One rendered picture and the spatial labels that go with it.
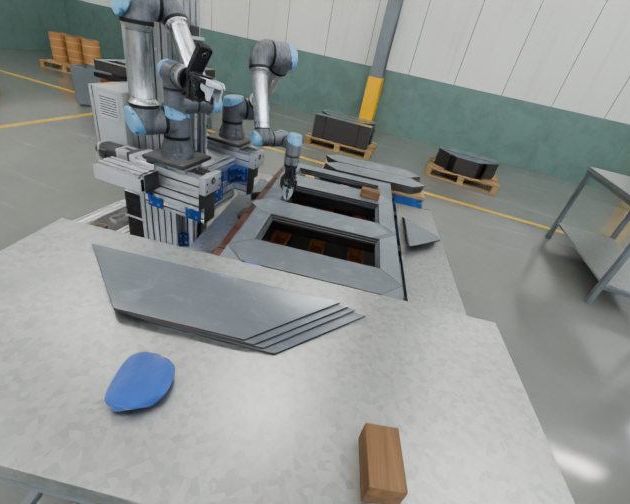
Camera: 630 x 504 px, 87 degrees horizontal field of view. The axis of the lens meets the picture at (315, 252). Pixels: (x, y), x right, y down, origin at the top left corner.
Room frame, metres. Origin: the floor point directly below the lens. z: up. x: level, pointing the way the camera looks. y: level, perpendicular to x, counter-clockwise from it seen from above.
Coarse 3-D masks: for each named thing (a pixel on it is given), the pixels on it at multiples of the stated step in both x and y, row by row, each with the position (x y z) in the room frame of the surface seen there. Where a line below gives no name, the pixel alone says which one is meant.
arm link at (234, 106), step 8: (224, 96) 2.01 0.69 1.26; (232, 96) 2.01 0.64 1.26; (240, 96) 2.03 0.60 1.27; (224, 104) 1.98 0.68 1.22; (232, 104) 1.97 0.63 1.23; (240, 104) 2.00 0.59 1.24; (224, 112) 1.97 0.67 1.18; (232, 112) 1.97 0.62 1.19; (240, 112) 1.99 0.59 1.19; (248, 112) 2.02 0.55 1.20; (232, 120) 1.97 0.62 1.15; (240, 120) 2.00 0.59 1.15
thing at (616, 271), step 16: (592, 176) 4.00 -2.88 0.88; (608, 176) 3.81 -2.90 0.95; (624, 176) 4.01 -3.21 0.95; (576, 192) 4.12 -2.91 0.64; (624, 192) 3.26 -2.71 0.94; (560, 224) 4.07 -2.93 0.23; (624, 224) 3.98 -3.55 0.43; (576, 240) 3.65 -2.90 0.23; (592, 240) 3.76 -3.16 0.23; (608, 240) 3.87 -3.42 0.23; (592, 256) 3.30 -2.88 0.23; (608, 256) 3.39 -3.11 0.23; (624, 256) 2.71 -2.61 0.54; (592, 272) 2.96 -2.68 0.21; (608, 272) 2.73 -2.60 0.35; (624, 272) 3.07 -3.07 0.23; (608, 288) 2.70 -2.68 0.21; (624, 288) 2.73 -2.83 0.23
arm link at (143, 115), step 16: (112, 0) 1.39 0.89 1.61; (128, 0) 1.36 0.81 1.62; (144, 0) 1.40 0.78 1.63; (160, 0) 1.45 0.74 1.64; (128, 16) 1.37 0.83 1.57; (144, 16) 1.40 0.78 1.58; (160, 16) 1.46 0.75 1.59; (128, 32) 1.39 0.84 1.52; (144, 32) 1.41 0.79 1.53; (128, 48) 1.39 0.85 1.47; (144, 48) 1.41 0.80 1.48; (144, 64) 1.40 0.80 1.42; (144, 80) 1.40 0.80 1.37; (144, 96) 1.39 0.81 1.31; (128, 112) 1.37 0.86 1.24; (144, 112) 1.38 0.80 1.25; (160, 112) 1.45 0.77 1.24; (144, 128) 1.37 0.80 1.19; (160, 128) 1.43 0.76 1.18
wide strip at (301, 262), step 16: (256, 240) 1.23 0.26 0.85; (240, 256) 1.09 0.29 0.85; (256, 256) 1.11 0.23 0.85; (272, 256) 1.14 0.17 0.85; (288, 256) 1.16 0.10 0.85; (304, 256) 1.19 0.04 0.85; (320, 256) 1.22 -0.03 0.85; (304, 272) 1.08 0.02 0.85; (320, 272) 1.10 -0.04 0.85; (336, 272) 1.12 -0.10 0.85; (352, 272) 1.15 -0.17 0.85; (368, 272) 1.17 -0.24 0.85; (384, 272) 1.20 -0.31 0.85; (368, 288) 1.06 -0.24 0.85; (384, 288) 1.08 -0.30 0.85
